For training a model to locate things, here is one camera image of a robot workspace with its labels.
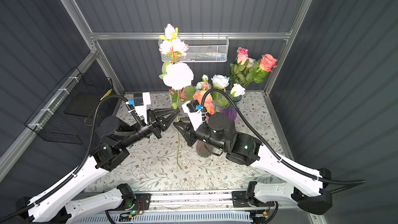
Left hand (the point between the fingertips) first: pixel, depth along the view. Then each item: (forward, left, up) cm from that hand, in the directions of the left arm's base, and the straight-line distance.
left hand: (179, 110), depth 50 cm
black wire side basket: (+28, +55, -18) cm, 64 cm away
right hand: (0, +1, -7) cm, 7 cm away
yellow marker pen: (+30, +42, -20) cm, 55 cm away
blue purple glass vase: (+28, -28, -36) cm, 53 cm away
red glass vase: (+6, -8, -42) cm, 44 cm away
